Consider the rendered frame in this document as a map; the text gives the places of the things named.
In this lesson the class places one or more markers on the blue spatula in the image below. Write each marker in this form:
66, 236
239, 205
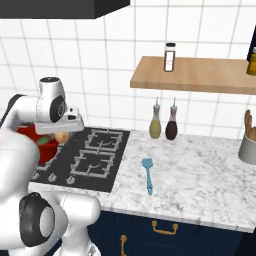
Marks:
147, 165

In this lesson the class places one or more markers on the silver hob knob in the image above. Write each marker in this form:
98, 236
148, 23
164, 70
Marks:
35, 174
52, 177
70, 180

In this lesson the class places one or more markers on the wooden utensils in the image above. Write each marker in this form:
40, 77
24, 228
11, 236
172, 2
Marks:
249, 125

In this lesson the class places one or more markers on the green broccoli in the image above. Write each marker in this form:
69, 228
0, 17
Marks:
43, 140

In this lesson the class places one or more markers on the dark brown vinegar bottle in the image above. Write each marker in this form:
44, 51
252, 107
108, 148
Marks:
171, 130

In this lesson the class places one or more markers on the black range hood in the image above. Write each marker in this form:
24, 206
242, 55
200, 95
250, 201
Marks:
60, 8

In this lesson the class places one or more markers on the tan squash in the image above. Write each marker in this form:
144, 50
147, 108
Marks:
62, 137

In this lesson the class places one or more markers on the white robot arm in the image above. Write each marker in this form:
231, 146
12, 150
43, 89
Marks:
16, 166

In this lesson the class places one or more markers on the grey utensil pot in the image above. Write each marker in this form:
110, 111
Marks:
248, 151

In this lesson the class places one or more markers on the black tall bottle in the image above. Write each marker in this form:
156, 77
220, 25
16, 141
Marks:
252, 41

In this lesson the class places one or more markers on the red pot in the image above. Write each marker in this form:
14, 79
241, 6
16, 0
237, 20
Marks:
46, 151

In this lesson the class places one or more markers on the olive oil bottle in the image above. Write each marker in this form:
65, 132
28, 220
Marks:
155, 128

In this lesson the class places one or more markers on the navy drawer front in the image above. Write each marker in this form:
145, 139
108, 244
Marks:
200, 241

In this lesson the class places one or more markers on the wooden wall shelf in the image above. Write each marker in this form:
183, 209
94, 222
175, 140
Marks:
200, 75

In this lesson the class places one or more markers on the spice jar with black lid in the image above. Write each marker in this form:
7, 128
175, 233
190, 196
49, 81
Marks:
169, 58

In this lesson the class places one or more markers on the navy cupboard door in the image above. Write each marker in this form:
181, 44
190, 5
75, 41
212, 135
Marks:
106, 233

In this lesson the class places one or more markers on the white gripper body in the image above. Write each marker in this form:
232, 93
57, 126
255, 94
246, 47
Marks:
60, 126

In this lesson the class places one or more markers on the black hob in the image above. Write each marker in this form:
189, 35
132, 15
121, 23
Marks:
110, 160

